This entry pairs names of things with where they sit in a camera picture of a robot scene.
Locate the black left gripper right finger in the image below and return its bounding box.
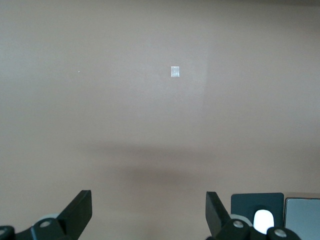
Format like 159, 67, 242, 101
205, 191, 301, 240

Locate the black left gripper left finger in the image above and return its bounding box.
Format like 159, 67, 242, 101
0, 189, 93, 240

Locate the black mouse pad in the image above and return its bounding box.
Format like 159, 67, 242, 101
230, 192, 285, 229

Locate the white computer mouse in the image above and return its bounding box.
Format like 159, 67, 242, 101
252, 209, 275, 235

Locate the silver closed laptop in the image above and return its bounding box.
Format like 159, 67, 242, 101
284, 196, 320, 240

